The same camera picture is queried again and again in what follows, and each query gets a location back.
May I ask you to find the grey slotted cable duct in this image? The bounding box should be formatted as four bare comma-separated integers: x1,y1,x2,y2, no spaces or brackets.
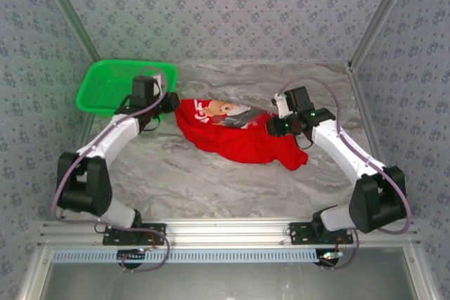
52,248,320,264

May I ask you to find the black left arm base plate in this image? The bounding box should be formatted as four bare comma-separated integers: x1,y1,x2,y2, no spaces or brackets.
102,223,167,247

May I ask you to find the small black controller board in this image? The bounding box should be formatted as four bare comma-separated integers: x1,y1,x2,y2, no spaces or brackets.
316,249,345,266
117,249,147,263

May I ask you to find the aluminium frame post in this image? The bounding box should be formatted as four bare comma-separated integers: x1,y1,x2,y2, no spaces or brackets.
34,0,103,65
347,0,421,73

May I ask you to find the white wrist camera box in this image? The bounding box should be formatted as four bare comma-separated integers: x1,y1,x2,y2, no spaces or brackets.
273,92,293,120
153,73,168,96

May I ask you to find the green plastic mesh basket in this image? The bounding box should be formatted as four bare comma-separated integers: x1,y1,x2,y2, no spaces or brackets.
75,60,179,118

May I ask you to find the aluminium mounting rail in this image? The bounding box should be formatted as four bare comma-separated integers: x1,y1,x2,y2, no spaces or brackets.
37,218,421,248

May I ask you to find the metal lower shelf panel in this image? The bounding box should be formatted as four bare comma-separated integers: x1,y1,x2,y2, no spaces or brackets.
20,247,439,300

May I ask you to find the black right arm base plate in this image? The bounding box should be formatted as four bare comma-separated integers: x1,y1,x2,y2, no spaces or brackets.
289,222,354,246

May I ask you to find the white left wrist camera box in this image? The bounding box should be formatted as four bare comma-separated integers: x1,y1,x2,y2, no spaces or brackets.
153,73,168,96

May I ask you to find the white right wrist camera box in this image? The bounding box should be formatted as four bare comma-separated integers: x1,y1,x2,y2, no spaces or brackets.
273,92,293,120

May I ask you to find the red t-shirt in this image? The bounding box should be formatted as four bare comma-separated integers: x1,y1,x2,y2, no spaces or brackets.
174,98,309,171

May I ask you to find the aluminium frame leg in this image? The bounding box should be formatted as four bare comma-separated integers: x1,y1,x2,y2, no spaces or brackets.
17,247,53,300
404,247,440,300

